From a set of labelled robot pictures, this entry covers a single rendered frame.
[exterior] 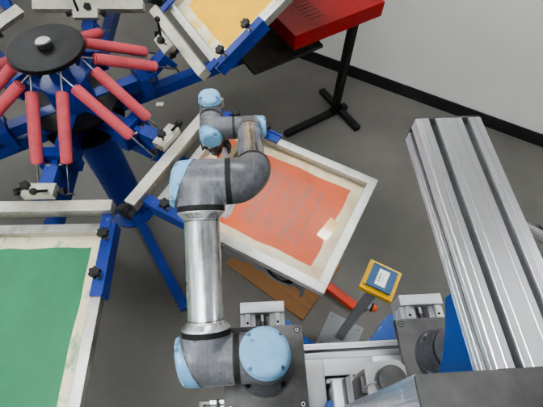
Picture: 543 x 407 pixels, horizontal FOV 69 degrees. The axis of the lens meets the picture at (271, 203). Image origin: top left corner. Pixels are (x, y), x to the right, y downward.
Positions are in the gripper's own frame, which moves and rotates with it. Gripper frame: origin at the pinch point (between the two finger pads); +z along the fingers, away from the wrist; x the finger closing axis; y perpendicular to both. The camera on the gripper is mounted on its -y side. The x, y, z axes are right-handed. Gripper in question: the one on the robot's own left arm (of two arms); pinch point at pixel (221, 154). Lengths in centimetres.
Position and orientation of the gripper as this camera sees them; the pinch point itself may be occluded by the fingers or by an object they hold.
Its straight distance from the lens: 166.0
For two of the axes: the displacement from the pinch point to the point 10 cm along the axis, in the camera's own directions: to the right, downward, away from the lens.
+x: 8.9, 4.1, -2.1
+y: -4.6, 7.6, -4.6
